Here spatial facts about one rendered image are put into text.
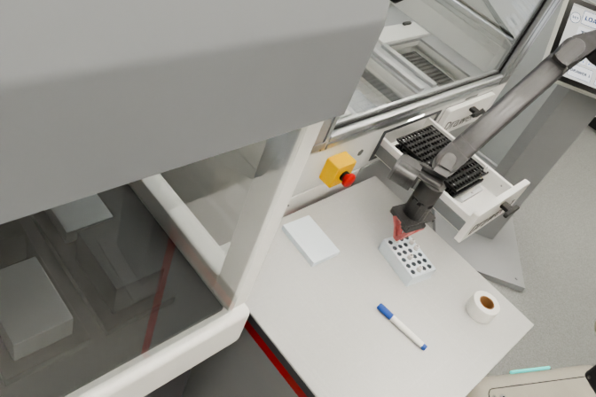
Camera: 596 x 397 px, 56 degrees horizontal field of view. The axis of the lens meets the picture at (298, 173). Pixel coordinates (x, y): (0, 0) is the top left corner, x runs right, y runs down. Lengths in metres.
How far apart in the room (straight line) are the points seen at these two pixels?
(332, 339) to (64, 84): 0.93
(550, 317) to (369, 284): 1.61
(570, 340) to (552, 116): 1.01
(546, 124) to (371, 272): 1.35
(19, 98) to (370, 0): 0.36
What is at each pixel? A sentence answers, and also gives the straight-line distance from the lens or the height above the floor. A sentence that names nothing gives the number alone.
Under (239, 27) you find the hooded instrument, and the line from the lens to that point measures 0.50.
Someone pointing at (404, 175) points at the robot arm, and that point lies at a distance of 1.30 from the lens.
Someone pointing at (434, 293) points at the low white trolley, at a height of 0.76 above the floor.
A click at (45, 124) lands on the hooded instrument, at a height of 1.46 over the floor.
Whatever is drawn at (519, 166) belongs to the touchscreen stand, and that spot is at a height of 0.49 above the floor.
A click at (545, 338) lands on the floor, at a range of 2.77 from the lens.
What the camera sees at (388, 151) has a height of 0.87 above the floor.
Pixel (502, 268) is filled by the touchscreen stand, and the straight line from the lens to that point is 2.85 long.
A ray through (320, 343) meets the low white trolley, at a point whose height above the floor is 0.76.
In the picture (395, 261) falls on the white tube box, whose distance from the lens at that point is 1.42.
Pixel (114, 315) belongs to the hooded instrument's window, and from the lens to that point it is 0.76.
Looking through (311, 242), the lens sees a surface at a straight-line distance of 1.36.
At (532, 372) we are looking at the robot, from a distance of 2.21.
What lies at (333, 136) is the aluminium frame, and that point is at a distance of 1.33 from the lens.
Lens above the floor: 1.75
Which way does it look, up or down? 40 degrees down
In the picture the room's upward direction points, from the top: 23 degrees clockwise
